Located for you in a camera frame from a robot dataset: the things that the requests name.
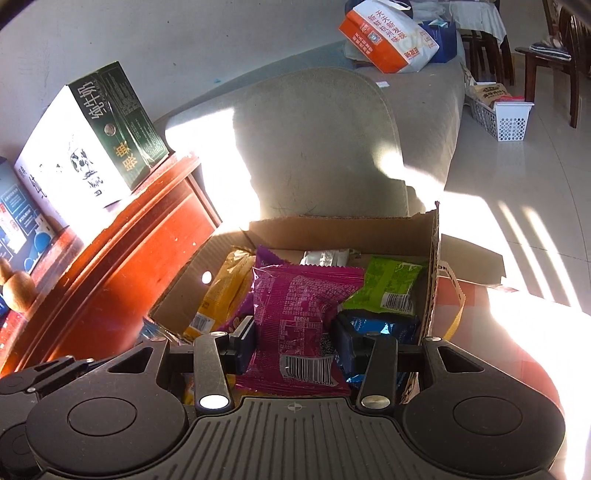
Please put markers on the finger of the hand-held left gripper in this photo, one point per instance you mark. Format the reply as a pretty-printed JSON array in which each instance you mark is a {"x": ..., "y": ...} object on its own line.
[{"x": 55, "y": 373}]

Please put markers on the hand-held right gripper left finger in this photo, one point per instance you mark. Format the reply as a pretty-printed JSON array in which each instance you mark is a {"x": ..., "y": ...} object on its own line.
[{"x": 242, "y": 344}]

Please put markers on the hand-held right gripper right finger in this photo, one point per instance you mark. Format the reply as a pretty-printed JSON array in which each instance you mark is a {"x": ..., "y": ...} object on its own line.
[{"x": 347, "y": 346}]

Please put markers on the blue snack packet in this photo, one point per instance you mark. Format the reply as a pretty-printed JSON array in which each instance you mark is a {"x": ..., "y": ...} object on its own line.
[{"x": 385, "y": 334}]

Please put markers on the magenta snack packet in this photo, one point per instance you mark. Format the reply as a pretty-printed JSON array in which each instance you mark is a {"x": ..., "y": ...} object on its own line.
[{"x": 300, "y": 318}]

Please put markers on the yellow snack packet with barcode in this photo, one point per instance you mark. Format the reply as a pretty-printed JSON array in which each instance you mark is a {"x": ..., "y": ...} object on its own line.
[{"x": 226, "y": 286}]

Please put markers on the green snack packet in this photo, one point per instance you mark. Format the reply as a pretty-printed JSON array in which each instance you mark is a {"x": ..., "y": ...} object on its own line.
[{"x": 390, "y": 284}]

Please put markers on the silver snack packet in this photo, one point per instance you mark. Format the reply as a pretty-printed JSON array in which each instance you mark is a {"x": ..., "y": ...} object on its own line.
[{"x": 328, "y": 258}]

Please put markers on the purple snack packet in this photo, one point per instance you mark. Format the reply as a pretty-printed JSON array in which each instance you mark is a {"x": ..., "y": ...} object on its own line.
[{"x": 265, "y": 256}]

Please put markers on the cardboard box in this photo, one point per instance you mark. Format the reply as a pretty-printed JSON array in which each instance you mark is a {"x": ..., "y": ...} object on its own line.
[{"x": 286, "y": 230}]

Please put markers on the wooden gourd ornament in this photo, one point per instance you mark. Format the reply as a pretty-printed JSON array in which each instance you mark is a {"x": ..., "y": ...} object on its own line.
[{"x": 16, "y": 286}]

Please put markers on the red wooden cabinet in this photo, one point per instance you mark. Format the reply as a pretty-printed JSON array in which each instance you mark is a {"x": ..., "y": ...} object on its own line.
[{"x": 129, "y": 258}]

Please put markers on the blue printed box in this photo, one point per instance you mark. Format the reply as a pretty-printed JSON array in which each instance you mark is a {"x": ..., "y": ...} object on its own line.
[{"x": 21, "y": 217}]

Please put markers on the grey sofa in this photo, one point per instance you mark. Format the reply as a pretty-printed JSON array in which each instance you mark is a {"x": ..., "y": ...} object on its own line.
[{"x": 323, "y": 134}]

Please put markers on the white and green milk carton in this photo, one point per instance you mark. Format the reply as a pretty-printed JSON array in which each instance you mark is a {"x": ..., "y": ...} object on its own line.
[{"x": 92, "y": 138}]

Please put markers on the white perforated basket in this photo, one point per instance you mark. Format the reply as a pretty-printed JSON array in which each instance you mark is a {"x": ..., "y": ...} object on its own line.
[{"x": 505, "y": 121}]

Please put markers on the brown bag in basket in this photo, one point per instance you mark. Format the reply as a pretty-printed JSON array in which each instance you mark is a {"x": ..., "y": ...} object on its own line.
[{"x": 491, "y": 91}]

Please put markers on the orange and white bag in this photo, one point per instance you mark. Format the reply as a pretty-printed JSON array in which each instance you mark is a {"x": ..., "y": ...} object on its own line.
[{"x": 383, "y": 39}]

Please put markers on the blue paper bag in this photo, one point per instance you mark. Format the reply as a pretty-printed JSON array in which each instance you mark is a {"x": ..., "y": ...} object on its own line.
[{"x": 441, "y": 41}]

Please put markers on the dark wooden chair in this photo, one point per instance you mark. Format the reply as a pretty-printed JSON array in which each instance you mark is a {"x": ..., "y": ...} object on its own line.
[
  {"x": 485, "y": 46},
  {"x": 554, "y": 55}
]

